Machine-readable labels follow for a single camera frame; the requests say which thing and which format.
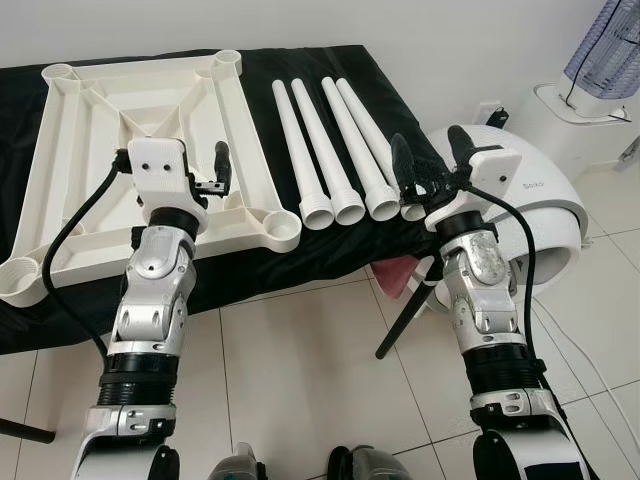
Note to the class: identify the grey right robot foot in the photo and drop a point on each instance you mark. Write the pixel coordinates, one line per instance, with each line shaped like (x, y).
(370, 465)

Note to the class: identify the white plastic table top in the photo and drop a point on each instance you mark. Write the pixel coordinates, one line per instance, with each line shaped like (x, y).
(100, 110)

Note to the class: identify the grey robot foot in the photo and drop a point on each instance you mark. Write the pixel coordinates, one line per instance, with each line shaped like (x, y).
(370, 465)
(235, 465)

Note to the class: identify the black padded bed cover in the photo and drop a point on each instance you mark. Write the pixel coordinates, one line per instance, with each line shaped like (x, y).
(330, 255)

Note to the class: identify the grey left robot foot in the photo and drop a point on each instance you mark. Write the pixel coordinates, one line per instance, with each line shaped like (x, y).
(235, 465)

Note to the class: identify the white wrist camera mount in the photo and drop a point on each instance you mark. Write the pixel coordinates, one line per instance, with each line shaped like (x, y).
(160, 165)
(495, 170)

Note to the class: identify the white dome appliance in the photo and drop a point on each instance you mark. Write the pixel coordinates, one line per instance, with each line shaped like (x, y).
(550, 160)

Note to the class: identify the white plastic table leg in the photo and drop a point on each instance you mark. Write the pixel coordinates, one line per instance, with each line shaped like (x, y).
(325, 150)
(372, 130)
(297, 150)
(360, 150)

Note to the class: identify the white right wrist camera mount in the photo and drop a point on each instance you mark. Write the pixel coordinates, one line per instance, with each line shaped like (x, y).
(495, 170)

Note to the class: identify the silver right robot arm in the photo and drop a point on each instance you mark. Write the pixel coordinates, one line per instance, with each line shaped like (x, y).
(485, 290)

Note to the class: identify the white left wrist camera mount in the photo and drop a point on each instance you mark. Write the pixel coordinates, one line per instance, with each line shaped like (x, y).
(160, 165)

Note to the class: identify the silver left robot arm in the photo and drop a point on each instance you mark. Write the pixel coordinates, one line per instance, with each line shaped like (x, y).
(150, 290)

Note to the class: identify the wall socket black plug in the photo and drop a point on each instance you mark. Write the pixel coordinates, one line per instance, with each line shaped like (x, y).
(493, 113)

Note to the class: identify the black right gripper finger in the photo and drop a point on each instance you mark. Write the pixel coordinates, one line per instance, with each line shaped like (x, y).
(403, 160)
(460, 145)

